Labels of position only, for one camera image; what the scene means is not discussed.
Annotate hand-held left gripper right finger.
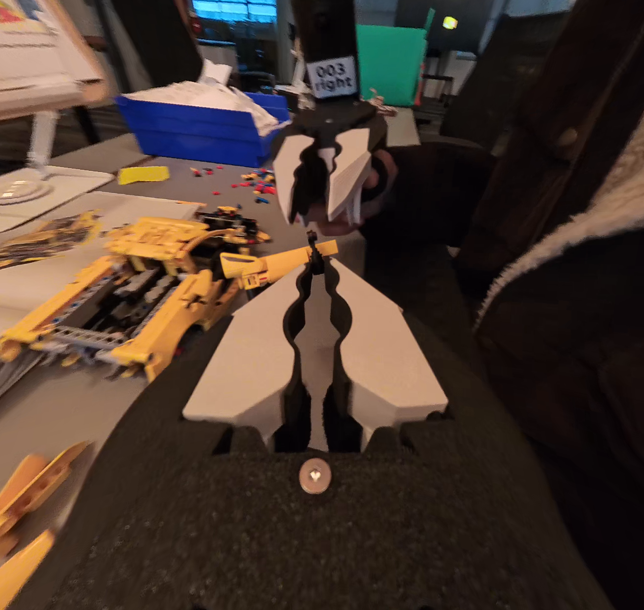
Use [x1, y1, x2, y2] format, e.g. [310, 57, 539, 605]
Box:
[327, 260, 450, 448]

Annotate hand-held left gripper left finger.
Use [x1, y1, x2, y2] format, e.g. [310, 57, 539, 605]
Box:
[182, 266, 308, 448]

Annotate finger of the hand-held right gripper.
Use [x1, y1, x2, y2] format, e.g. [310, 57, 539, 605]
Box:
[273, 132, 318, 225]
[324, 127, 373, 223]

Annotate yellow brick panel piece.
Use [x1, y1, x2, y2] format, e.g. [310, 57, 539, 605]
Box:
[220, 238, 340, 291]

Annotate yellow brick car model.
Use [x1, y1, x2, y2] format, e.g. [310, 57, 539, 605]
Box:
[0, 206, 272, 381]

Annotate pile of yellow brick pieces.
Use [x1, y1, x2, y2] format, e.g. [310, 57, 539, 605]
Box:
[0, 439, 93, 610]

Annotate person's right forearm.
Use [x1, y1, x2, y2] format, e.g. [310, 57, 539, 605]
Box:
[378, 137, 499, 254]

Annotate person's right hand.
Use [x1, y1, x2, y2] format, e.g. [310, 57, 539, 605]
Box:
[312, 151, 400, 238]

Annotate scattered coloured brick pieces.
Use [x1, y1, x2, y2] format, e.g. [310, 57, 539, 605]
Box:
[186, 163, 280, 206]

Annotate green corrugated box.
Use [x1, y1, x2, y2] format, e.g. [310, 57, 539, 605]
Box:
[356, 9, 436, 108]

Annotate blue plastic bin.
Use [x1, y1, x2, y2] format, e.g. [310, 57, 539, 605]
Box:
[116, 92, 292, 168]

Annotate white crumpled paper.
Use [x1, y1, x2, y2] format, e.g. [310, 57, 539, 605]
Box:
[131, 59, 282, 136]

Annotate black monitor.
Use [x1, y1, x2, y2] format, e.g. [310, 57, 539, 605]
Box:
[395, 0, 502, 57]

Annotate yellow paper sheet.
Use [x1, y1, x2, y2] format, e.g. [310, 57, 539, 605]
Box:
[118, 166, 172, 186]

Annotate black partition panel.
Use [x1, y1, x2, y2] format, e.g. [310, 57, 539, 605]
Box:
[96, 0, 202, 88]

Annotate black office chair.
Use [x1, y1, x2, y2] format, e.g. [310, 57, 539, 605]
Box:
[438, 12, 564, 148]

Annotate open instruction booklet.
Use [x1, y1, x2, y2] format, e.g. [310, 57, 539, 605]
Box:
[0, 190, 207, 314]

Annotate printed instruction sheet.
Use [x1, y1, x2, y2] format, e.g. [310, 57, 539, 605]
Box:
[0, 0, 86, 93]

